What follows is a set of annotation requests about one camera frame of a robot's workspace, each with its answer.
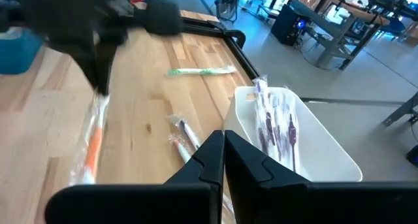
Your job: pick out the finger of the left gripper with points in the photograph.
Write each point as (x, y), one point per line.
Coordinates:
(104, 67)
(83, 64)

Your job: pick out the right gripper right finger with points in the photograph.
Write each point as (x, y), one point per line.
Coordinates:
(310, 204)

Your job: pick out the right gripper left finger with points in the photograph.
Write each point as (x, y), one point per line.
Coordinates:
(147, 204)

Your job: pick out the green toothbrush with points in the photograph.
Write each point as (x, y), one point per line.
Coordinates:
(196, 71)

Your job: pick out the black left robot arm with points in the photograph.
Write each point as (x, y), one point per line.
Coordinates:
(163, 16)

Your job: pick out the white plastic bin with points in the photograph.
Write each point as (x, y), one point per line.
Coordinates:
(326, 152)

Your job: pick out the teal plastic bin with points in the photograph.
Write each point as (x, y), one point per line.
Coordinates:
(19, 57)

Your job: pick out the black computer tower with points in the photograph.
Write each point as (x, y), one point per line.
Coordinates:
(413, 156)
(287, 25)

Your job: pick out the grey metal workbench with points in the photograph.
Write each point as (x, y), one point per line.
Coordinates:
(336, 28)

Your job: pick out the grey metal table frame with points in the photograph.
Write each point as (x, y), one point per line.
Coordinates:
(401, 111)

